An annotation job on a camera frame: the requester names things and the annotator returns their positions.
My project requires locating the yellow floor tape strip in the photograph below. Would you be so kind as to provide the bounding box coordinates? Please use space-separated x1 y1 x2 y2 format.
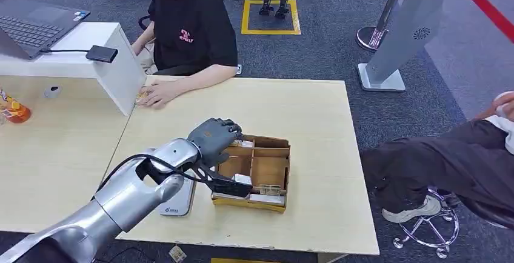
210 258 279 263

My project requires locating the person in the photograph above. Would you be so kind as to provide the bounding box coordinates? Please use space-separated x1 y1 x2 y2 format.
131 0 239 110
359 90 514 231

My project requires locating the chrome stanchion post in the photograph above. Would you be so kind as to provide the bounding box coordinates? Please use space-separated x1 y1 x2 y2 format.
355 0 411 52

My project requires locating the grey round desk grommet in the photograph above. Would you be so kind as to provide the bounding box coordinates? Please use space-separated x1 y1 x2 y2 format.
43 85 62 100

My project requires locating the white card reader pad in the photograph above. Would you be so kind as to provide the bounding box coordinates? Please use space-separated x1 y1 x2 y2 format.
158 171 197 218

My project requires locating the wooden compartment box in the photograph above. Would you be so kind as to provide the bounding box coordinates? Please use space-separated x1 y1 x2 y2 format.
211 133 292 215

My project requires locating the white card stack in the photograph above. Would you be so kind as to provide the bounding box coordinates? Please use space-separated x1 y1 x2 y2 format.
212 191 250 203
249 193 286 207

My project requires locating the red floor tape strip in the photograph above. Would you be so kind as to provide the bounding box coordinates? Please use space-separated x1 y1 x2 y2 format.
448 0 514 45

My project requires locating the person's left hand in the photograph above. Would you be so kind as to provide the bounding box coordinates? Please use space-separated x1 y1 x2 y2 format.
139 79 180 110

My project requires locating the orange drink bottle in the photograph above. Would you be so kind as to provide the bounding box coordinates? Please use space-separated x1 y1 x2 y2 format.
0 88 32 125

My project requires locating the thin black drive cable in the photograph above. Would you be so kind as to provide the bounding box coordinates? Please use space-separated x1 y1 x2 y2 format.
39 48 88 55

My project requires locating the chrome stool base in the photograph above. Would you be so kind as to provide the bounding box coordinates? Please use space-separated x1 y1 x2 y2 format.
392 188 461 259

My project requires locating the dark grey laptop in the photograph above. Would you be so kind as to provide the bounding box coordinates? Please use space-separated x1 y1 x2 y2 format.
0 0 92 61

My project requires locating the yellow floor tape square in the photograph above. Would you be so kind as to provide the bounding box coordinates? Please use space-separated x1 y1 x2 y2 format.
241 0 302 36

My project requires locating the white raised desk shelf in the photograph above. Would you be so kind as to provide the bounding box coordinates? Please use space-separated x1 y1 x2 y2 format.
0 22 148 117

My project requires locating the person's hand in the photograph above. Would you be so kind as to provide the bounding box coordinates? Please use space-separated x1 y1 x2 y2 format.
496 91 514 122

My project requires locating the black external drive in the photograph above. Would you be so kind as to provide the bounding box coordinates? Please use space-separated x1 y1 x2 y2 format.
85 44 119 64

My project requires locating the brown printed card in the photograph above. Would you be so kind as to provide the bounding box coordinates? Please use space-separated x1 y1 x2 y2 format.
258 184 282 197

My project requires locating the pale sneaker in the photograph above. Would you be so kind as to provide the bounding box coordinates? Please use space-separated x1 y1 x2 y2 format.
381 195 442 225

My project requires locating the small floor tag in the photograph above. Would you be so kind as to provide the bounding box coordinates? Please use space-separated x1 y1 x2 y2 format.
168 245 188 263

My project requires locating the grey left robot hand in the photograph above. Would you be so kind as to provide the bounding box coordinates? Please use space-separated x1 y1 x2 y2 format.
187 118 244 169

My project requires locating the grey standing kiosk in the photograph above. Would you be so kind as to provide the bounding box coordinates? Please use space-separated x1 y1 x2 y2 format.
357 0 449 93

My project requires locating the card stack with orange print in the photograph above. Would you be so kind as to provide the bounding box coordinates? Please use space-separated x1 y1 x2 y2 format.
135 86 156 106

